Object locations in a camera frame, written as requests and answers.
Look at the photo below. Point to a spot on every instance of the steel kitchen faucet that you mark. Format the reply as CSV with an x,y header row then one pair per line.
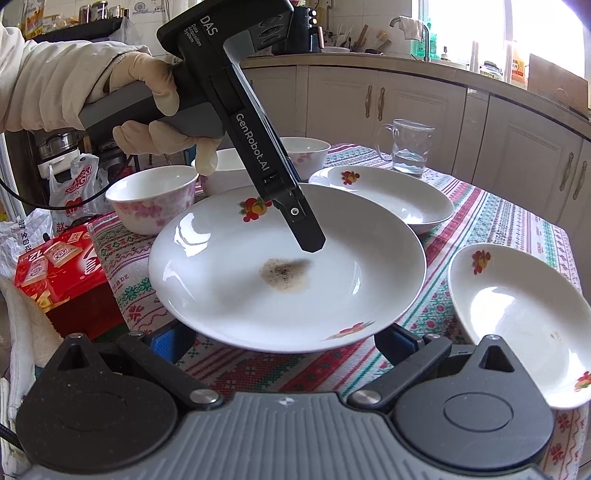
x,y
428,41

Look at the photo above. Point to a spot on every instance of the black kitchen appliance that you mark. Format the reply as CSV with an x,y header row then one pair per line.
x,y
302,30

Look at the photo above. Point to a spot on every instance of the patterned red green tablecloth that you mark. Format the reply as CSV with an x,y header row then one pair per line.
x,y
485,217

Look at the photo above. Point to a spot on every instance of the person's left forearm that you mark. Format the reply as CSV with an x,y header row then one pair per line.
x,y
46,78

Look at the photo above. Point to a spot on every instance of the steel steamer pot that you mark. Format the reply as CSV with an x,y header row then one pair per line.
x,y
57,145

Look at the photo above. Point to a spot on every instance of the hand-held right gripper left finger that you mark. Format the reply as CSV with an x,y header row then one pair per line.
x,y
171,344

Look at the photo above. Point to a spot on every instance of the white red printed plastic bag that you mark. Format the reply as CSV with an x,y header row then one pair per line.
x,y
76,194

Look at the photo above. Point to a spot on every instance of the white plate with brown stain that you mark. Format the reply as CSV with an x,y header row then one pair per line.
x,y
221,286

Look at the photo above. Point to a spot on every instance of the brown cardboard box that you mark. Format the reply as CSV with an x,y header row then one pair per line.
x,y
554,78

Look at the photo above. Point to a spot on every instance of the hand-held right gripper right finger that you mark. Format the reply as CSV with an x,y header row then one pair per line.
x,y
411,344

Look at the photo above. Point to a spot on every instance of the chopstick holder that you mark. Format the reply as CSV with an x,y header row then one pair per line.
x,y
353,41

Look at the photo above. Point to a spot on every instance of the white bowl pink flower print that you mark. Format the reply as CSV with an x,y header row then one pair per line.
x,y
226,177
143,184
309,159

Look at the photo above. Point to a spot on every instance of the green dish soap bottle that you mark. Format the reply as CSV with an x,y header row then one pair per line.
x,y
434,48

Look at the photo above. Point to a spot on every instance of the red cardboard box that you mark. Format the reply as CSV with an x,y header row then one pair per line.
x,y
78,286

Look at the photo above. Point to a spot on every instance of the glass jar green lid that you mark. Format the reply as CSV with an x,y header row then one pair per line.
x,y
490,71

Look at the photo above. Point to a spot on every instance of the pink towel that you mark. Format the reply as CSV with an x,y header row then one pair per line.
x,y
411,28

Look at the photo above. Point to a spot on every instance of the beige kitchen countertop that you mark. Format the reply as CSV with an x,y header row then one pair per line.
x,y
392,62

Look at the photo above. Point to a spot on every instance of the white cloth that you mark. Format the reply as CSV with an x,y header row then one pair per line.
x,y
27,332

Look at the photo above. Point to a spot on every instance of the bottle with orange label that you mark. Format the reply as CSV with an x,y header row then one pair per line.
x,y
519,64

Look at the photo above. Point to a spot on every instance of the white kitchen cabinet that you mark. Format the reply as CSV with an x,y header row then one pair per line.
x,y
429,106

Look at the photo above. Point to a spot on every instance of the white plate with fruit print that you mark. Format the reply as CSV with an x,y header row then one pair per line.
x,y
508,314
392,198

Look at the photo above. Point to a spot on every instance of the clear glass mug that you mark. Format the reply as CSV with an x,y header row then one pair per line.
x,y
408,147

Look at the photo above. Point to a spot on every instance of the yellow snack packet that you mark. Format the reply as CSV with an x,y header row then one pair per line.
x,y
37,16

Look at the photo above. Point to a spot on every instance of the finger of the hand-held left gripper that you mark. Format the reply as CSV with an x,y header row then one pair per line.
x,y
307,230
285,161

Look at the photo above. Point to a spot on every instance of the person's left hand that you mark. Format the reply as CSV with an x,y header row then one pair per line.
x,y
143,78

